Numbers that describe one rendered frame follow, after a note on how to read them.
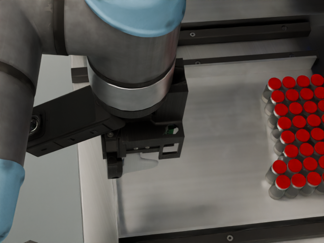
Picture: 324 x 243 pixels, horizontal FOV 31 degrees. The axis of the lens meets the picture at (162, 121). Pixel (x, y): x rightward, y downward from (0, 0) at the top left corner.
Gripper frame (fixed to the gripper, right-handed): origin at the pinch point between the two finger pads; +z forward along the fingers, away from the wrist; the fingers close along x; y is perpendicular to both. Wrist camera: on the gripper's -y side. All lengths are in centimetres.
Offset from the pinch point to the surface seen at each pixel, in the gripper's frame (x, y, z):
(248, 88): 16.9, 23.3, 14.6
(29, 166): 45, -22, 103
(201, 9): 33.1, 18.5, 14.5
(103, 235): -4.2, -1.5, 14.8
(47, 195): 35, -17, 103
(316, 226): -6.9, 28.0, 12.8
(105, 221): -2.2, -1.0, 14.8
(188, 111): 13.8, 13.2, 14.6
